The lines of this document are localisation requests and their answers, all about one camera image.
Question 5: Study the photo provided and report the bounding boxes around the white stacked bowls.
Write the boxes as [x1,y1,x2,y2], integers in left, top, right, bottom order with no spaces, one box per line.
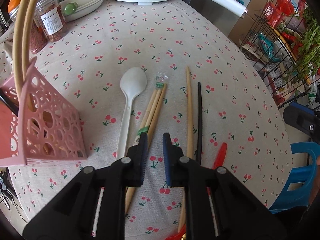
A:
[60,0,104,22]

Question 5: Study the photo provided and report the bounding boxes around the disposable chopsticks pair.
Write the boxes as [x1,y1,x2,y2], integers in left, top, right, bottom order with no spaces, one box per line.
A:
[124,72,169,214]

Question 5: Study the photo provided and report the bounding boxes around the black wire rack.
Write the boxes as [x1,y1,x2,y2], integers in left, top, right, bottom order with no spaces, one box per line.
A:
[240,14,319,109]

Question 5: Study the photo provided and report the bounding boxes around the cardboard box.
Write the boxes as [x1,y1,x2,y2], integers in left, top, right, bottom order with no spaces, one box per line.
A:
[228,0,267,47]

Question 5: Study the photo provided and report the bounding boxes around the orange tangerine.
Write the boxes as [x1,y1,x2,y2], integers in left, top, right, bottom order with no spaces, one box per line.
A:
[8,0,21,13]

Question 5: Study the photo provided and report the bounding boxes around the jar with white label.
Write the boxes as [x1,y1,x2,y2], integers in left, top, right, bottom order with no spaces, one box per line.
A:
[35,0,68,42]

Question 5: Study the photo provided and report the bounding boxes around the pink perforated utensil basket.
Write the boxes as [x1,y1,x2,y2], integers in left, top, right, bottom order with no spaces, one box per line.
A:
[1,58,87,167]

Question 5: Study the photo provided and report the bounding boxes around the glass jar with wooden lid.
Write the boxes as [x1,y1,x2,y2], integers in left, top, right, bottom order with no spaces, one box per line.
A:
[9,6,19,22]

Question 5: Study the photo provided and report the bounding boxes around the red plastic bag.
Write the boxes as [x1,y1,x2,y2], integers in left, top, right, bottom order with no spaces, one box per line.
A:
[261,0,307,29]

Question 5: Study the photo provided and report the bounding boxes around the white plastic spoon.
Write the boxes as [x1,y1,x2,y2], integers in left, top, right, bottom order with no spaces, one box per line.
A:
[116,67,147,160]

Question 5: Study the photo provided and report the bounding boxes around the jar of red goji berries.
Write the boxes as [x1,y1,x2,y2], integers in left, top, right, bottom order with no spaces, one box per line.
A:
[29,18,48,54]

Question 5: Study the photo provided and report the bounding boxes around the black chopstick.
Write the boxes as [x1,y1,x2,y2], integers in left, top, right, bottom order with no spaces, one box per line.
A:
[196,81,203,164]

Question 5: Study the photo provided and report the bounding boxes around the wooden chopstick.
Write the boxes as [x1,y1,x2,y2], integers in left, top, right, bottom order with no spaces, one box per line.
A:
[12,0,30,101]
[19,0,38,80]
[177,67,193,233]

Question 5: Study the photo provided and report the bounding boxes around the blue plastic stool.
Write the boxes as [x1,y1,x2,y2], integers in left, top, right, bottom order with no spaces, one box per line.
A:
[269,142,319,213]

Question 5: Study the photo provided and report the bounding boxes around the green vegetables bunch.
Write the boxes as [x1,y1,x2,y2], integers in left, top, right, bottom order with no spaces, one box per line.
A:
[283,2,319,83]

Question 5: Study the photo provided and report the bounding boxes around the red plastic utensil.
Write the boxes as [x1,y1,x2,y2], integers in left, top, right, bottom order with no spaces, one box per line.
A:
[163,142,227,240]

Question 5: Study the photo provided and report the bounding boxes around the cherry print tablecloth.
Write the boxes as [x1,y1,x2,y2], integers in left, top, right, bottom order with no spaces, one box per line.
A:
[9,0,292,239]

